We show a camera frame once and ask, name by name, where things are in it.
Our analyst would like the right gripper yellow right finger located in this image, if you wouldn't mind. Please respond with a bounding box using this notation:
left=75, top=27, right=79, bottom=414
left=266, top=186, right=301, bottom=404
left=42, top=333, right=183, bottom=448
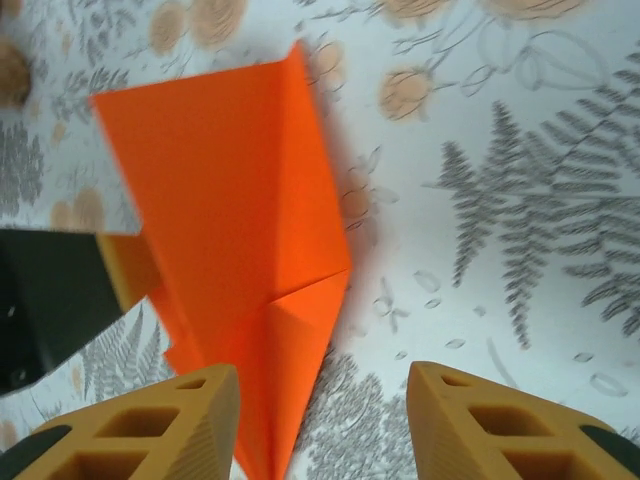
left=406, top=362, right=640, bottom=480

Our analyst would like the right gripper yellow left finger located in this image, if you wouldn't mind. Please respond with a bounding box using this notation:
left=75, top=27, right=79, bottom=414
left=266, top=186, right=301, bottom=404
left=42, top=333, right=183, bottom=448
left=0, top=363, right=242, bottom=480

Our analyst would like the orange paper sheet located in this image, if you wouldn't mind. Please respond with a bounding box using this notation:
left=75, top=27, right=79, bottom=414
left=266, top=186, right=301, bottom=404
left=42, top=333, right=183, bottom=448
left=89, top=39, right=351, bottom=480

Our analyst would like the floral printed table mat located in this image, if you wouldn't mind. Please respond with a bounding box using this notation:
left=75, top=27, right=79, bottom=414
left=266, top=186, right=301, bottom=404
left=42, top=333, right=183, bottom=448
left=0, top=0, right=640, bottom=480

